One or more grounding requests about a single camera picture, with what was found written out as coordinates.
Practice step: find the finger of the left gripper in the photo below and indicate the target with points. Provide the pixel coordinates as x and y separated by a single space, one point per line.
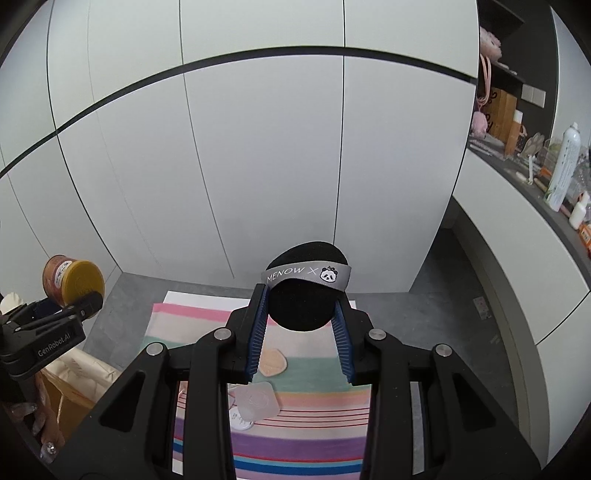
85 307

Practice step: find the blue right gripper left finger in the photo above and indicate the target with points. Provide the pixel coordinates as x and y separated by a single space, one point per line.
256 319

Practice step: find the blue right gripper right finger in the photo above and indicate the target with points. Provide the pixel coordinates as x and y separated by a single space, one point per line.
343 343

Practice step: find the copper jar yellow lid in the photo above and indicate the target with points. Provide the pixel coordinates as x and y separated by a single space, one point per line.
66 280

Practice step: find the translucent square plastic case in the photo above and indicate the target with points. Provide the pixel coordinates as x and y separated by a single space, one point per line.
256 401

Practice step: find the white round compact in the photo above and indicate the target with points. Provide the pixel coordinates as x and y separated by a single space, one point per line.
236 422

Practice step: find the beige teardrop makeup sponge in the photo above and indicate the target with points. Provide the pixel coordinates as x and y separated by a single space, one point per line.
272 363

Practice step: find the cream padded chair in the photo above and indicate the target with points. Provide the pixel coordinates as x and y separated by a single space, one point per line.
84 372

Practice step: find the cardboard box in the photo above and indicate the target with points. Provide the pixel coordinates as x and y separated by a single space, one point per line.
69 405

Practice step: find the striped pastel cloth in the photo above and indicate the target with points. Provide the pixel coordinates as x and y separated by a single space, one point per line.
320 430

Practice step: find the small white glue bottle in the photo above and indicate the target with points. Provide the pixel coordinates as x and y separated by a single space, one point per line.
579 211

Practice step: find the brown paper bag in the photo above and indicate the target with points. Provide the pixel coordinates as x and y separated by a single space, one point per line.
499 112

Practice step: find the white spray bottle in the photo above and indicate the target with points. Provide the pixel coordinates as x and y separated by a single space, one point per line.
565 165

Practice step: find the pink plush toy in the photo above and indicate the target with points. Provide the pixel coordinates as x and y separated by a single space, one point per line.
490 45

